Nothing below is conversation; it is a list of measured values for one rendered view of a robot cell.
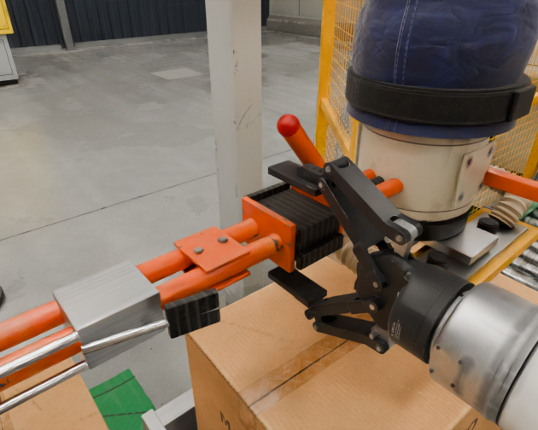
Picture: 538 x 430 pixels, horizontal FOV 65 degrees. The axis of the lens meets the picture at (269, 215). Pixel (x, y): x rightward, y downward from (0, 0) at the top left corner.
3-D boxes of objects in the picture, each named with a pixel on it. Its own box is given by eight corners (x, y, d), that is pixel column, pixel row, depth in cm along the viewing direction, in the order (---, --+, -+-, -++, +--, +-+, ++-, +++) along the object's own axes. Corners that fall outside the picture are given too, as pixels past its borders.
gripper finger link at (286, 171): (315, 197, 39) (315, 189, 39) (266, 173, 44) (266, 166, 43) (336, 188, 41) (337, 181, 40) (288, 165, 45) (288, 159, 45)
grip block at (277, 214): (289, 215, 55) (290, 174, 52) (347, 247, 49) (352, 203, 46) (238, 238, 50) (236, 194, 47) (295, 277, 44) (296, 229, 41)
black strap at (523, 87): (405, 76, 71) (409, 50, 69) (556, 104, 56) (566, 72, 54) (311, 98, 58) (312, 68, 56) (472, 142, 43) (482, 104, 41)
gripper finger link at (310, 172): (334, 194, 38) (337, 163, 37) (295, 176, 41) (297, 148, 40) (345, 189, 39) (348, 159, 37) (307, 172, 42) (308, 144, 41)
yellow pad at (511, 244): (480, 215, 75) (487, 190, 72) (540, 239, 68) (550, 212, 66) (357, 298, 56) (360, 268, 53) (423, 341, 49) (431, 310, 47)
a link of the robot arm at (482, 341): (482, 448, 30) (408, 392, 34) (535, 379, 35) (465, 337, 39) (520, 358, 25) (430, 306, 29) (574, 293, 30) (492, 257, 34)
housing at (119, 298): (135, 293, 42) (127, 256, 39) (169, 332, 37) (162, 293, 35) (62, 327, 38) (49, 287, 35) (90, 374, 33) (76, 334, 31)
